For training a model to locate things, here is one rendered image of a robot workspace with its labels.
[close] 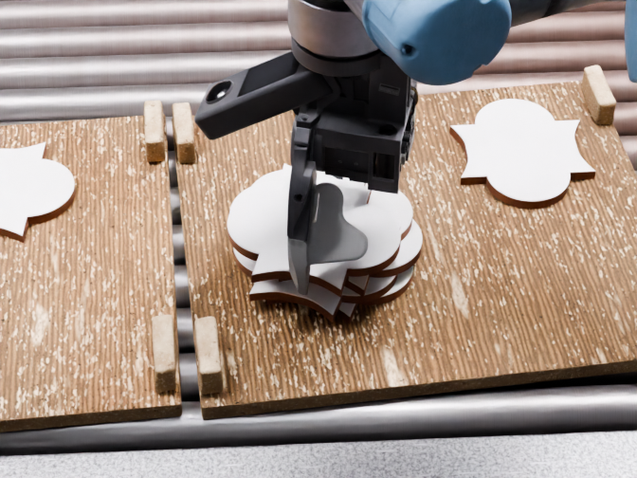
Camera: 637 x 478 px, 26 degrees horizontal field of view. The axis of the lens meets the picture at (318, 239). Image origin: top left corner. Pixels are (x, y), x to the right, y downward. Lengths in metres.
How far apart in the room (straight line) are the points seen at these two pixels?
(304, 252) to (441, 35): 0.28
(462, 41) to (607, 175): 0.48
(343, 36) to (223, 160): 0.36
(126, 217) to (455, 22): 0.50
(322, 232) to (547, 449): 0.24
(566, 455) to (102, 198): 0.46
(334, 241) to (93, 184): 0.30
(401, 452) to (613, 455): 0.16
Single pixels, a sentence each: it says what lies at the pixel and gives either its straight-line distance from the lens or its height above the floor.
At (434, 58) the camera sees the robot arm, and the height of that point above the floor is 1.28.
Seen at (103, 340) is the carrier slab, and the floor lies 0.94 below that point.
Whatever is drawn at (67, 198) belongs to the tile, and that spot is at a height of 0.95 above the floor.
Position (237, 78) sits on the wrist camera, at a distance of 1.04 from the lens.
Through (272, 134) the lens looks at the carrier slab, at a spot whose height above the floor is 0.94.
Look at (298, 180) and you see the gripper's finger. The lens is 1.00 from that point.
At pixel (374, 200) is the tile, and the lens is 1.14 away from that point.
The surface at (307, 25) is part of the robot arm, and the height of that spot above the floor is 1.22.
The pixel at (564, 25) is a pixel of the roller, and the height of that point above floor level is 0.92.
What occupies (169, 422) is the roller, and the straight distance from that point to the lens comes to 1.08.
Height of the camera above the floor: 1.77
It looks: 45 degrees down
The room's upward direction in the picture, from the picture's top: straight up
